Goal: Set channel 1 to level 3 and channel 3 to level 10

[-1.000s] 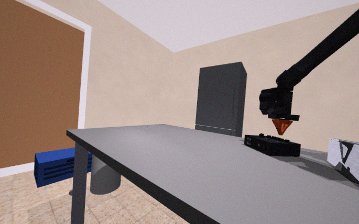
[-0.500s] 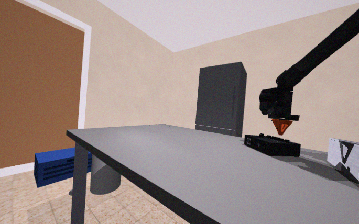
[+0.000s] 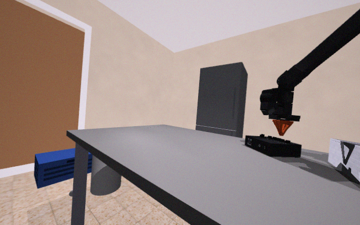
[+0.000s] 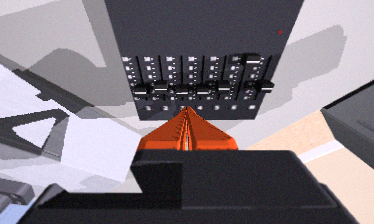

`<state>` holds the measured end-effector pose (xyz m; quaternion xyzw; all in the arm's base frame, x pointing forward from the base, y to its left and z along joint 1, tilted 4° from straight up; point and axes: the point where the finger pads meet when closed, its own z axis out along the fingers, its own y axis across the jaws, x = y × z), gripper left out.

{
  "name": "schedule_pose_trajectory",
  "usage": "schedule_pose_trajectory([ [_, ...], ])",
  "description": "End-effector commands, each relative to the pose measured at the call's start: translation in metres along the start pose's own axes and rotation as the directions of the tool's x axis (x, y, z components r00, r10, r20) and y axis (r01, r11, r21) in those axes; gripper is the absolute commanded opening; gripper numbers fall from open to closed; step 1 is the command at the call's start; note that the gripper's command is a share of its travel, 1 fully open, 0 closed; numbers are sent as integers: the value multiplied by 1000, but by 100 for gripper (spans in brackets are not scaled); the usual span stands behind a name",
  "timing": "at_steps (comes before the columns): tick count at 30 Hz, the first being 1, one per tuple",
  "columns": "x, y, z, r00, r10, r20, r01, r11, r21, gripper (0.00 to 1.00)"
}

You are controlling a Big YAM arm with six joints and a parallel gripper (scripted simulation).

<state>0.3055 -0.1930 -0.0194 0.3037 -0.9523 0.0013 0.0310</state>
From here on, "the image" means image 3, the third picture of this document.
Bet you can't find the black lighting desk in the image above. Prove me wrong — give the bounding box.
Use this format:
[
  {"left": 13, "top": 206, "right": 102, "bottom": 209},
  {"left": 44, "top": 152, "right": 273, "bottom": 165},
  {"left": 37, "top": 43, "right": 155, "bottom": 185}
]
[{"left": 245, "top": 134, "right": 302, "bottom": 157}]

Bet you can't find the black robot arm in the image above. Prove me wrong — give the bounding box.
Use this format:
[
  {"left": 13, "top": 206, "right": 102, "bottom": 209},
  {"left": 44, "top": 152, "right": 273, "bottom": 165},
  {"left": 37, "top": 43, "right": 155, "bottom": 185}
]
[{"left": 260, "top": 9, "right": 360, "bottom": 115}]

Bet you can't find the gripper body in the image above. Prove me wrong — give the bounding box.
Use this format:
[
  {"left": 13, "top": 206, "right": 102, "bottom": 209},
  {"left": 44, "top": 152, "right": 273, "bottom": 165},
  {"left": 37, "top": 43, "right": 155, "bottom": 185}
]
[{"left": 269, "top": 103, "right": 301, "bottom": 121}]

